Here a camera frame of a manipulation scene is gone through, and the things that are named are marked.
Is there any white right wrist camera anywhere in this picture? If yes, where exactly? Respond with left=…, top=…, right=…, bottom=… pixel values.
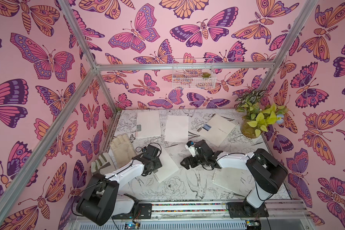
left=185, top=141, right=196, bottom=157

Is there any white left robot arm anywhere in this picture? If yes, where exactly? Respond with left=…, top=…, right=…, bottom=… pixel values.
left=75, top=143, right=162, bottom=226

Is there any amber glass plant vase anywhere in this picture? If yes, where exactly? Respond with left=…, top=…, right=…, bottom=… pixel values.
left=240, top=119, right=262, bottom=139

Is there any torn white lined page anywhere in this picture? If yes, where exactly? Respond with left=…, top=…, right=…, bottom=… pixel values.
left=164, top=116, right=189, bottom=143

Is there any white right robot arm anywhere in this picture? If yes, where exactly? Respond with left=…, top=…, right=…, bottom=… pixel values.
left=180, top=140, right=288, bottom=209

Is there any CAMP B5 spiral notebook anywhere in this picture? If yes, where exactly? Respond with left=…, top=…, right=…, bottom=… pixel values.
left=197, top=114, right=236, bottom=147

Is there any small succulent in basket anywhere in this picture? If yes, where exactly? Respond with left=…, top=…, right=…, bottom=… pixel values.
left=201, top=72, right=211, bottom=78

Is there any aluminium front rail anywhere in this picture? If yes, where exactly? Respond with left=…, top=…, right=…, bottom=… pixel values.
left=66, top=200, right=315, bottom=230

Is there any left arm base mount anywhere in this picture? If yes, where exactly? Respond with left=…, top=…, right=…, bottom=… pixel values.
left=112, top=203, right=152, bottom=220

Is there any white spiral notebook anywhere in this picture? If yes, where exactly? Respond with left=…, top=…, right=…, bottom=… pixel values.
left=136, top=111, right=162, bottom=139

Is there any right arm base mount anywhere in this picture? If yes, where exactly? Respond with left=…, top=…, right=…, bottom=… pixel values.
left=226, top=201, right=269, bottom=218

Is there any white wire wall basket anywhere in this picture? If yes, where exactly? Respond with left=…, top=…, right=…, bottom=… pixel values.
left=171, top=62, right=217, bottom=90

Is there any green leafy plant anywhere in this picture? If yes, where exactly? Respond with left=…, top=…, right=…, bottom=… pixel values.
left=236, top=90, right=288, bottom=135

